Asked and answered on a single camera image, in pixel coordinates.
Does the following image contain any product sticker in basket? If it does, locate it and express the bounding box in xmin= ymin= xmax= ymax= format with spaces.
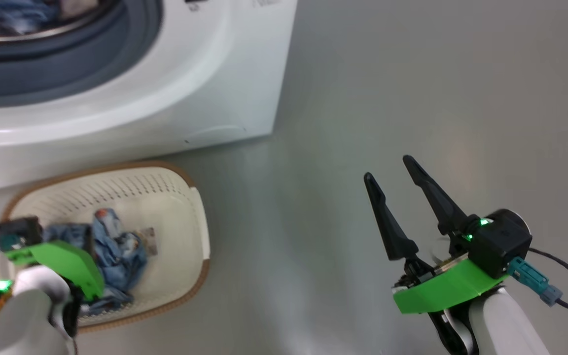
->
xmin=140 ymin=228 xmax=159 ymax=257

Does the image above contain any cream basket with brown rim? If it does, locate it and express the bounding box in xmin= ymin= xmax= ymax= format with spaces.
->
xmin=0 ymin=161 xmax=211 ymax=333

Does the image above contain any teal cable connector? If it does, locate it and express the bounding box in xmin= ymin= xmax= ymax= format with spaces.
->
xmin=0 ymin=234 xmax=26 ymax=252
xmin=507 ymin=256 xmax=563 ymax=306

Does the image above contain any blue garment with white lining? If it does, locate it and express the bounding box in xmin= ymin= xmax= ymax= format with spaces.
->
xmin=0 ymin=0 xmax=102 ymax=35

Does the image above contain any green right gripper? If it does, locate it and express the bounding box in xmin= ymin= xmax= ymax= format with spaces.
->
xmin=364 ymin=155 xmax=509 ymax=315

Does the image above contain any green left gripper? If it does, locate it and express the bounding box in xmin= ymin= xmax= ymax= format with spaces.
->
xmin=3 ymin=241 xmax=105 ymax=301

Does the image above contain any white front-load washing machine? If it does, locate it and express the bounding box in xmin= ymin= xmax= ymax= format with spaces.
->
xmin=0 ymin=0 xmax=298 ymax=193

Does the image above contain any teal left cable connector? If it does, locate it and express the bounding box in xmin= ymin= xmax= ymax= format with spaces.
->
xmin=0 ymin=234 xmax=26 ymax=252

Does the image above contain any teal right cable connector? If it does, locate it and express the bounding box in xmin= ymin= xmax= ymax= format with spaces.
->
xmin=507 ymin=256 xmax=563 ymax=306

